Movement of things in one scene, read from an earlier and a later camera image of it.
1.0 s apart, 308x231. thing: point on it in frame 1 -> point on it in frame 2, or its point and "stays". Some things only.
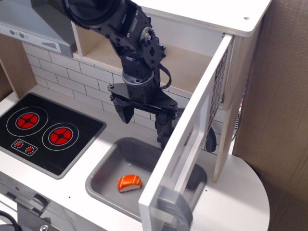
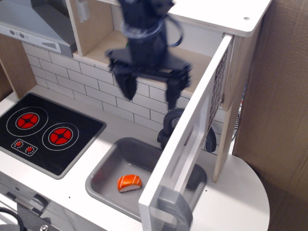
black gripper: x=142 y=89 -> x=148 y=55
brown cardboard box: x=272 y=134 stays
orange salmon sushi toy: x=128 y=182 stays
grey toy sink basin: x=120 y=167 stays
